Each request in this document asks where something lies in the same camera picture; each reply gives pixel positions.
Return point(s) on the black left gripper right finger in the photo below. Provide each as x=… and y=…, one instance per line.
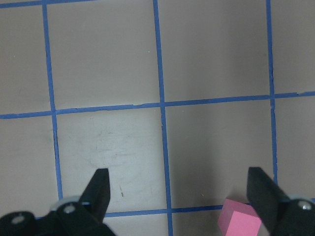
x=281, y=214

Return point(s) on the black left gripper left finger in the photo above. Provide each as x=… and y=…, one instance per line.
x=78, y=216

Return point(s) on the pink cube near robot bases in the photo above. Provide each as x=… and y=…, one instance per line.
x=238, y=219

